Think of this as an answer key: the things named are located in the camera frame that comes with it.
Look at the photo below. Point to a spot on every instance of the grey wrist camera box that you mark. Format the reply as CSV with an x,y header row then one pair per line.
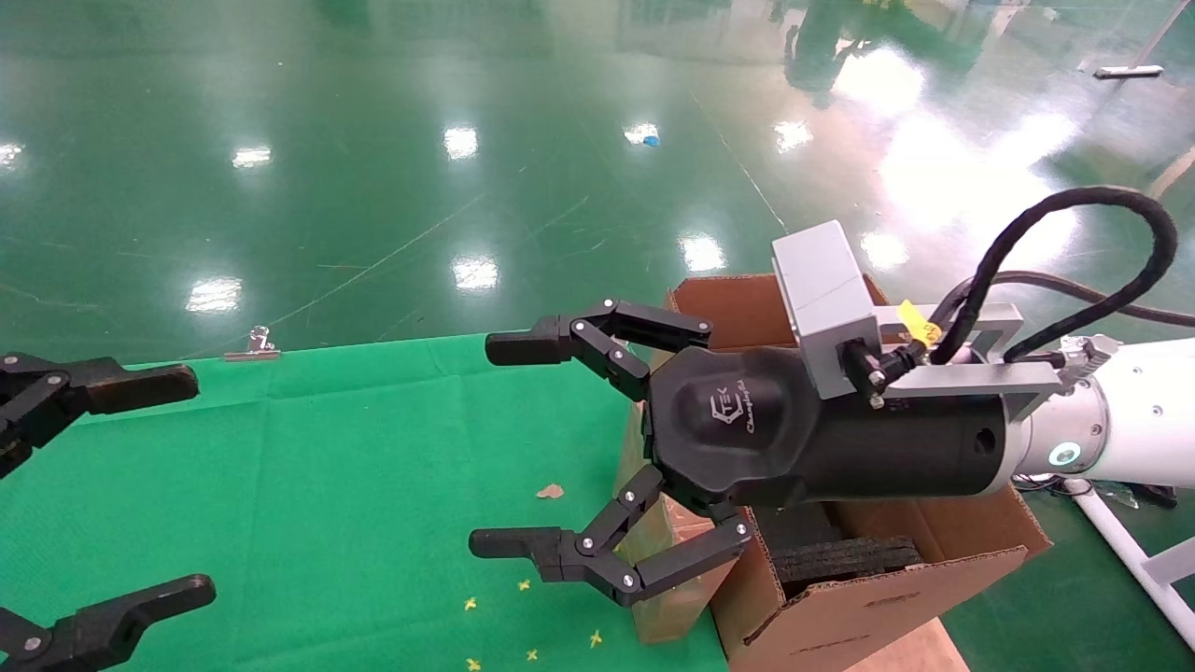
x,y
822,280

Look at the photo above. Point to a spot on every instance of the silver binder clip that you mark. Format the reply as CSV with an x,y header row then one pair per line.
x,y
257,347

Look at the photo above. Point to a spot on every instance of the small taped cardboard box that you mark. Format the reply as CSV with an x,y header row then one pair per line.
x,y
667,616

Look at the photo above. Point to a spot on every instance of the green table cloth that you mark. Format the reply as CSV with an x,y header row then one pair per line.
x,y
327,485

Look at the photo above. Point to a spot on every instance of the grey metal camera bracket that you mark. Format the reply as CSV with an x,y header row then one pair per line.
x,y
971,378

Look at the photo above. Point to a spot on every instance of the white pipe frame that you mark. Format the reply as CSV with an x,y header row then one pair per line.
x,y
1120,541

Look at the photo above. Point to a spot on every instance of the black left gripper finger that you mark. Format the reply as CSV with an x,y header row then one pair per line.
x,y
121,611
140,384

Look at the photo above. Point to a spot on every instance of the white flat bar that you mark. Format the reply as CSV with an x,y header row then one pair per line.
x,y
1128,71

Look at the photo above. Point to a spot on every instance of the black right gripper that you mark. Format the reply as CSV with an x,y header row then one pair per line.
x,y
747,439

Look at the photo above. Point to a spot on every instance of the small brown cardboard scrap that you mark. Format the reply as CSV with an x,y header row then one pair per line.
x,y
550,491

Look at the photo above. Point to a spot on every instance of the large open cardboard carton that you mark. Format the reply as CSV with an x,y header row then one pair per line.
x,y
840,625

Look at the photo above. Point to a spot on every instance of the black foam insert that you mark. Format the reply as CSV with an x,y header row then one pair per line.
x,y
840,560

